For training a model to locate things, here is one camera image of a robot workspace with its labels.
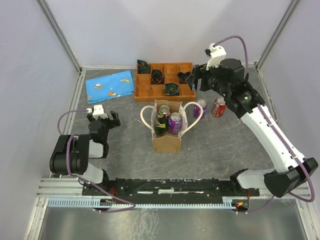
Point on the aluminium frame rail front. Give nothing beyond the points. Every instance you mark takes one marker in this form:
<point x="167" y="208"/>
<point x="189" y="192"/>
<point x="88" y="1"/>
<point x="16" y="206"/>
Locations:
<point x="71" y="188"/>

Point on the dark rolled fabric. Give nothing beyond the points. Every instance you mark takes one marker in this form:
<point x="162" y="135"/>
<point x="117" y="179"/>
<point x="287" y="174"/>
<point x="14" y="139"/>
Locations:
<point x="143" y="67"/>
<point x="171" y="89"/>
<point x="157" y="77"/>
<point x="183" y="76"/>

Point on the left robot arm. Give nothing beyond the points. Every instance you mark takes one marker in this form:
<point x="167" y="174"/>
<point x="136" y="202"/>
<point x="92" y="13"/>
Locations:
<point x="71" y="155"/>

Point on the dark rolled fabric middle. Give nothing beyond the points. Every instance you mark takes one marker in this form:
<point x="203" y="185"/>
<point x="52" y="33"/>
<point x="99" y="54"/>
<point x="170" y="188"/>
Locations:
<point x="157" y="77"/>

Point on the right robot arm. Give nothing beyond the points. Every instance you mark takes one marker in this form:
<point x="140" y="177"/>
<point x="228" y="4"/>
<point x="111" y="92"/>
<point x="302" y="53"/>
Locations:
<point x="290" y="167"/>

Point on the wooden compartment tray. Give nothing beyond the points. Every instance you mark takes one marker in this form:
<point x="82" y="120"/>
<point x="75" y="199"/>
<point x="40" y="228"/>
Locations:
<point x="147" y="92"/>

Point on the aluminium frame post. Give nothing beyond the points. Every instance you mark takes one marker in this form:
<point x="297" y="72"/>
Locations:
<point x="46" y="10"/>
<point x="289" y="12"/>

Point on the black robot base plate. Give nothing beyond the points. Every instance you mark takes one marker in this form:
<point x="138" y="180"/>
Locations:
<point x="167" y="191"/>

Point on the red soda can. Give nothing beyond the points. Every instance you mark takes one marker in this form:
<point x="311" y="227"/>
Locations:
<point x="165" y="109"/>

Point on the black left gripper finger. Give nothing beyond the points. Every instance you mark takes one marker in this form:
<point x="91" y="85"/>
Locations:
<point x="114" y="123"/>
<point x="114" y="116"/>

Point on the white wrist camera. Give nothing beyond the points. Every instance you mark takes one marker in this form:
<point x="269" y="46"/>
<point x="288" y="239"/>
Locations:
<point x="216" y="54"/>
<point x="98" y="112"/>

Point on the dark rolled fabric bottom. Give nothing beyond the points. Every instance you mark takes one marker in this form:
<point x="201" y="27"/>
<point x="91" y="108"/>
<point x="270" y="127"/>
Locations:
<point x="171" y="89"/>

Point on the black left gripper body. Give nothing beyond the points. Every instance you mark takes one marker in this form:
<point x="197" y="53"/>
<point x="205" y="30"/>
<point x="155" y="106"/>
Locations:
<point x="105" y="123"/>

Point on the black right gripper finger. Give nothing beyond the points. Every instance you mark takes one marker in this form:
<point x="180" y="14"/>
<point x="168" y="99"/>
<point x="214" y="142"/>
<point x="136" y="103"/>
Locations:
<point x="192" y="81"/>
<point x="198" y="71"/>

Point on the aluminium frame post right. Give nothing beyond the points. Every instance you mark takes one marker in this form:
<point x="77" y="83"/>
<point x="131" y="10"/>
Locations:
<point x="289" y="12"/>

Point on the dark rolled fabric top left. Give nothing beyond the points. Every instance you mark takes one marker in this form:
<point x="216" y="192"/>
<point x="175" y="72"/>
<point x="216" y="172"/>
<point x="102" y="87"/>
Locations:
<point x="143" y="67"/>

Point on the dark rolled fabric right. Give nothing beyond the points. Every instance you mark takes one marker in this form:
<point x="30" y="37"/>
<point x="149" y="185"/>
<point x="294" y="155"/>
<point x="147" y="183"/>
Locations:
<point x="183" y="76"/>

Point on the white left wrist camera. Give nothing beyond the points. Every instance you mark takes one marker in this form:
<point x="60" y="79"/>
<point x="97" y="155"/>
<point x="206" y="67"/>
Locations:
<point x="98" y="112"/>

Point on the aluminium frame post left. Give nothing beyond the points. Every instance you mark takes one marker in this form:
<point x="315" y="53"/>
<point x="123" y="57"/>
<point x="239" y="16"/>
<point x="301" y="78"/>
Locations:
<point x="46" y="10"/>

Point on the blue space print cloth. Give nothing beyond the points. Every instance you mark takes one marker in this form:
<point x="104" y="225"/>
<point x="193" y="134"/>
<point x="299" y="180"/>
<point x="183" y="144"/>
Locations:
<point x="109" y="87"/>

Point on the purple soda can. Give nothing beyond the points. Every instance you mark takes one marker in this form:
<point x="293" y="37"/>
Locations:
<point x="175" y="123"/>

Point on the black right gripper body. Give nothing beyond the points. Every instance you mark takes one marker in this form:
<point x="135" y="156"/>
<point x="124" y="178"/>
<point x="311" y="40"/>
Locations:
<point x="211" y="81"/>

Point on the green glass bottle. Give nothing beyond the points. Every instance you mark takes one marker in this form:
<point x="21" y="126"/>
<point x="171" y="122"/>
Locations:
<point x="160" y="124"/>

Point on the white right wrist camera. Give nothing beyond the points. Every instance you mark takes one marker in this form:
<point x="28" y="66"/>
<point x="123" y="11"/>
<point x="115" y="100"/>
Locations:
<point x="216" y="54"/>

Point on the red coke can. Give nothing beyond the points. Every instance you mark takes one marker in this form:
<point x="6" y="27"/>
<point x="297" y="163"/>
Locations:
<point x="219" y="107"/>

